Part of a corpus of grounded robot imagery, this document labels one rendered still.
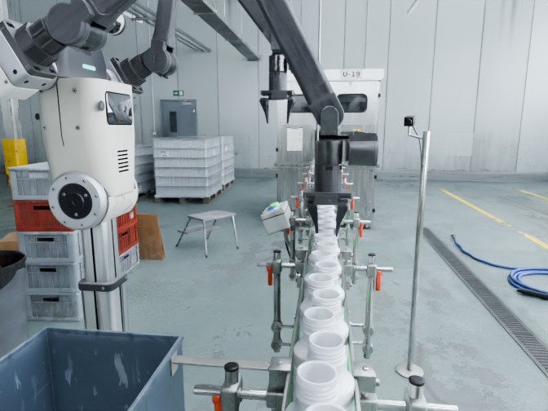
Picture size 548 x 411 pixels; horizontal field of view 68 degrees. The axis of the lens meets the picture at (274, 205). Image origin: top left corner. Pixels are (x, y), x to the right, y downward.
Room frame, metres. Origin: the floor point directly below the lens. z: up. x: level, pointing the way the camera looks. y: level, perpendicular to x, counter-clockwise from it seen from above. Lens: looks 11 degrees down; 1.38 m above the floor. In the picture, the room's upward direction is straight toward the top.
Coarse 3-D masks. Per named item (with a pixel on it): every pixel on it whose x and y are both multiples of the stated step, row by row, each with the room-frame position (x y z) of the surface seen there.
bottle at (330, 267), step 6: (318, 264) 0.63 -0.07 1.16; (324, 264) 0.64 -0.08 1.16; (330, 264) 0.63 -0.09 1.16; (336, 264) 0.62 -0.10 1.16; (318, 270) 0.61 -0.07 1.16; (324, 270) 0.60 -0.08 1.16; (330, 270) 0.60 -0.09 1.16; (336, 270) 0.61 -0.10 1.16; (336, 276) 0.61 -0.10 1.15; (336, 282) 0.61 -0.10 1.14; (336, 288) 0.61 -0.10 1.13; (342, 294) 0.61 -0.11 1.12; (342, 300) 0.60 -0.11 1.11; (342, 306) 0.61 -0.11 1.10; (342, 312) 0.61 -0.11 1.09; (342, 318) 0.61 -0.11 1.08
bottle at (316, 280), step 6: (312, 276) 0.57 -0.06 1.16; (318, 276) 0.58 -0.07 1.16; (324, 276) 0.58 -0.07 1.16; (330, 276) 0.57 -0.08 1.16; (312, 282) 0.55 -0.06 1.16; (318, 282) 0.55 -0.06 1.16; (324, 282) 0.55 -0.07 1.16; (330, 282) 0.55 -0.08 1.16; (312, 288) 0.55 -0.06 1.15; (318, 288) 0.55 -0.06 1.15; (324, 288) 0.55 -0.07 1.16; (330, 288) 0.55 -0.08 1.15; (312, 294) 0.55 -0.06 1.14; (306, 300) 0.56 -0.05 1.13; (300, 306) 0.56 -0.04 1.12; (306, 306) 0.55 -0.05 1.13; (300, 312) 0.56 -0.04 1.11; (300, 318) 0.56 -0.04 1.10; (300, 324) 0.56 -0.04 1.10; (300, 330) 0.56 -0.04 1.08; (300, 336) 0.55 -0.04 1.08
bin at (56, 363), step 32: (32, 352) 0.78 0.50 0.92; (64, 352) 0.82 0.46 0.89; (96, 352) 0.81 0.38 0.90; (128, 352) 0.80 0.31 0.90; (160, 352) 0.79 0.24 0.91; (0, 384) 0.69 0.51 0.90; (32, 384) 0.77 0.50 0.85; (64, 384) 0.82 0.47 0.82; (96, 384) 0.81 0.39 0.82; (128, 384) 0.80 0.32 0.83; (160, 384) 0.67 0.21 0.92
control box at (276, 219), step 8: (280, 208) 1.29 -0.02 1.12; (288, 208) 1.39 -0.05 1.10; (264, 216) 1.29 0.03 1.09; (272, 216) 1.29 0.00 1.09; (280, 216) 1.29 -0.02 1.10; (288, 216) 1.33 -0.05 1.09; (264, 224) 1.29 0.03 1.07; (272, 224) 1.29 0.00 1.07; (280, 224) 1.29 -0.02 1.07; (288, 224) 1.28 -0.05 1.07; (272, 232) 1.29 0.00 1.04; (288, 240) 1.35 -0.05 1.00; (288, 248) 1.39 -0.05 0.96; (296, 256) 1.34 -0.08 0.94
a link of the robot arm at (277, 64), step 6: (276, 54) 1.31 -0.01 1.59; (282, 54) 1.30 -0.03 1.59; (270, 60) 1.31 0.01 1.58; (276, 60) 1.30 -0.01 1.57; (282, 60) 1.30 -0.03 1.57; (270, 66) 1.31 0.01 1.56; (276, 66) 1.30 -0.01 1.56; (282, 66) 1.30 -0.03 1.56; (270, 72) 1.32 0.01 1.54; (276, 72) 1.31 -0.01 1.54; (282, 72) 1.31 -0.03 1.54
